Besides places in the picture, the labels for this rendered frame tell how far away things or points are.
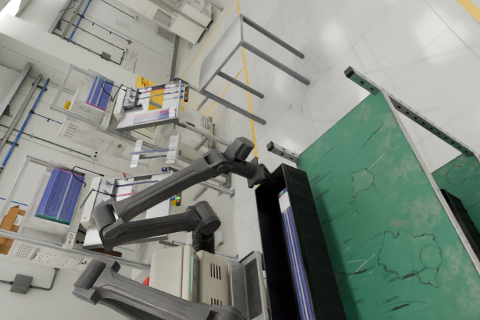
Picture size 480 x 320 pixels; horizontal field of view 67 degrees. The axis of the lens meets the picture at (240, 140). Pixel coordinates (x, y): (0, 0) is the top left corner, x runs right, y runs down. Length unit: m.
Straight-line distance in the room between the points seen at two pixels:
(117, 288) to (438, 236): 0.80
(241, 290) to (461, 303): 0.71
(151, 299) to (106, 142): 3.61
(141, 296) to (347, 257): 0.61
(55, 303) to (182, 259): 3.60
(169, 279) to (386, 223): 0.68
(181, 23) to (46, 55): 2.55
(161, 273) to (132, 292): 0.29
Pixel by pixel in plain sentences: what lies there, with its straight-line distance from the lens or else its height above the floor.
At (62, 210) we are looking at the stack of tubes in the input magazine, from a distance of 3.47.
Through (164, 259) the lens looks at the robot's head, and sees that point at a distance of 1.29.
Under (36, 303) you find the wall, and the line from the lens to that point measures 4.76.
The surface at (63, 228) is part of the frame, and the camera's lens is 3.40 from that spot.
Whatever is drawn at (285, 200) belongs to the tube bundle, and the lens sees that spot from 1.30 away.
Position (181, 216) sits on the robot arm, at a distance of 1.31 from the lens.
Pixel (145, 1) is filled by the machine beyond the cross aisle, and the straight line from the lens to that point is 7.32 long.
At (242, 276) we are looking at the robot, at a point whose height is 1.05.
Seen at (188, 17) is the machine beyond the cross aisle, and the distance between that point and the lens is 7.31.
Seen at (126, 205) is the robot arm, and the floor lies 1.56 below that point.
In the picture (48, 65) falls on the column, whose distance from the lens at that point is 6.41.
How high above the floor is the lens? 1.84
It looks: 26 degrees down
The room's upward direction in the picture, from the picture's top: 65 degrees counter-clockwise
